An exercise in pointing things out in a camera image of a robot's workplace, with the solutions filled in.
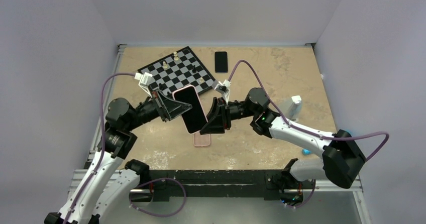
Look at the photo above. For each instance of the black bare phone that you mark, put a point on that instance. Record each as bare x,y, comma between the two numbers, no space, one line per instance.
221,62

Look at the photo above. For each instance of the black chess pawn left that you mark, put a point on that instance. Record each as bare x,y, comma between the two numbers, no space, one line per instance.
162,87

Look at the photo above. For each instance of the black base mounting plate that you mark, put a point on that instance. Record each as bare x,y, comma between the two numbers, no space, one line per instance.
267,184

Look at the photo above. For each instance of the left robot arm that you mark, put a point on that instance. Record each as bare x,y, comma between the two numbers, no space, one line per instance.
96,195

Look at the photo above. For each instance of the pink phone case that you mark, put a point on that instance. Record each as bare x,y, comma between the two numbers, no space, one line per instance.
201,140

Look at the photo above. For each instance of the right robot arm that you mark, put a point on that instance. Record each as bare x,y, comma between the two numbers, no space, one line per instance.
339,157

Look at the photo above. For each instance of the aluminium table frame rail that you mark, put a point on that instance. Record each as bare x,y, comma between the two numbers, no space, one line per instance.
106,98

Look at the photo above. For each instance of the white chess pawn far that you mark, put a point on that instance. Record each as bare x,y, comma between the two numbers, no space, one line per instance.
175,56

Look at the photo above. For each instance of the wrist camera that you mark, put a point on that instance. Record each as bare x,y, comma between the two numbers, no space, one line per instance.
144,81
223,88

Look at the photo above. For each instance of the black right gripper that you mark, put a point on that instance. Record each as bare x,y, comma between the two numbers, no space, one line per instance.
219,117

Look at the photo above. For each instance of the black and white chessboard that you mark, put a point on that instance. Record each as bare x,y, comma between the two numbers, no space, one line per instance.
178,74

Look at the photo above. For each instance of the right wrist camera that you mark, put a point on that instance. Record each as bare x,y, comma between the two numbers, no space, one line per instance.
223,88

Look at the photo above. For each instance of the white spray bottle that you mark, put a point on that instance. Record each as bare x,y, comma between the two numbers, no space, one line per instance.
291,107

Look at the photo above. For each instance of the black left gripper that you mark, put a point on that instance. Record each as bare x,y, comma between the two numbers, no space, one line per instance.
170,108

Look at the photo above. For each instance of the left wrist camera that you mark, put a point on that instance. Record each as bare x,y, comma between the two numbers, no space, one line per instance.
144,81

